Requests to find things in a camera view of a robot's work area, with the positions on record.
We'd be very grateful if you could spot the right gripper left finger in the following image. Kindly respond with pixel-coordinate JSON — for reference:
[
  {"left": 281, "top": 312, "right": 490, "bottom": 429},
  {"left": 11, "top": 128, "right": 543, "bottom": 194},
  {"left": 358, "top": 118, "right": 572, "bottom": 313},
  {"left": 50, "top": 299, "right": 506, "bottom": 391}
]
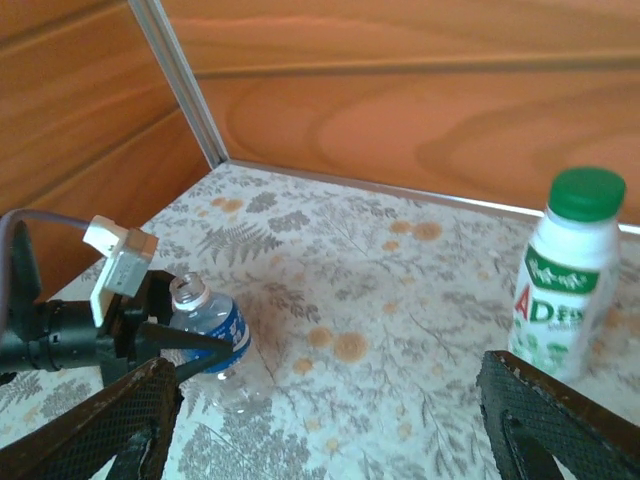
[{"left": 0, "top": 356, "right": 184, "bottom": 480}]

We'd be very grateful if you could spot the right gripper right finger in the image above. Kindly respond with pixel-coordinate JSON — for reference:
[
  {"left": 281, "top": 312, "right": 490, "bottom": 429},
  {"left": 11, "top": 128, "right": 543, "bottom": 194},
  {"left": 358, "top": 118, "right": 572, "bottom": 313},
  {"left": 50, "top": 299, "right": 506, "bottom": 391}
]
[{"left": 476, "top": 349, "right": 640, "bottom": 480}]

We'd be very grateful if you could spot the clear bottle blue label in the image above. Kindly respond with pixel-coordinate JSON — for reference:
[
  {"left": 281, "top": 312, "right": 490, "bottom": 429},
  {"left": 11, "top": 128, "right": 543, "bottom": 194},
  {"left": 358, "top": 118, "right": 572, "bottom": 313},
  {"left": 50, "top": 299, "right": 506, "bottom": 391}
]
[{"left": 168, "top": 271, "right": 276, "bottom": 417}]

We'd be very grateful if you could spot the white bottle green print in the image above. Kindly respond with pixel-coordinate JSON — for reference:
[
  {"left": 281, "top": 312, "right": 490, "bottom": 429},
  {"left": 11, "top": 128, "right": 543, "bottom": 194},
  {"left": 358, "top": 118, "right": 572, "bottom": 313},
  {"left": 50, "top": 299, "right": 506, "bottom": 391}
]
[{"left": 506, "top": 202, "right": 624, "bottom": 382}]

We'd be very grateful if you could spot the green bottle cap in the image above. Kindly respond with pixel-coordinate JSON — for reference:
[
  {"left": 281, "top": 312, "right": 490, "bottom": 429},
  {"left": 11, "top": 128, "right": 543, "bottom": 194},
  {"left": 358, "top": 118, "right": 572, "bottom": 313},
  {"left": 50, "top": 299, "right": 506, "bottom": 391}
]
[{"left": 546, "top": 166, "right": 628, "bottom": 225}]

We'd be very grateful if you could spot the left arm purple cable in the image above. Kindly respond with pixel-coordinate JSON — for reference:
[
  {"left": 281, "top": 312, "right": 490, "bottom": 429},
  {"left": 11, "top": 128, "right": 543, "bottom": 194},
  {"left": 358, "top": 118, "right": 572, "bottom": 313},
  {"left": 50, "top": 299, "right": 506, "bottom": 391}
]
[{"left": 0, "top": 207, "right": 95, "bottom": 351}]

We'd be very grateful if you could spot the aluminium frame post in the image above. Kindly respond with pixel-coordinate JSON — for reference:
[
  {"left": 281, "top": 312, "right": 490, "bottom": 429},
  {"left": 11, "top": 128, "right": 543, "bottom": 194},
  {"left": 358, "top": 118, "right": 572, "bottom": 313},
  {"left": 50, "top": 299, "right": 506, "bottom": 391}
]
[{"left": 126, "top": 0, "right": 230, "bottom": 170}]

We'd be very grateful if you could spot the aluminium back rail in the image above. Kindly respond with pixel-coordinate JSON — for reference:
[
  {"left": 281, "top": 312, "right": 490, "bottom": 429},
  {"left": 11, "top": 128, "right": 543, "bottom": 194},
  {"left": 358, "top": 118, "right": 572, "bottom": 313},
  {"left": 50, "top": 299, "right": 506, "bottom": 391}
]
[{"left": 218, "top": 157, "right": 640, "bottom": 236}]

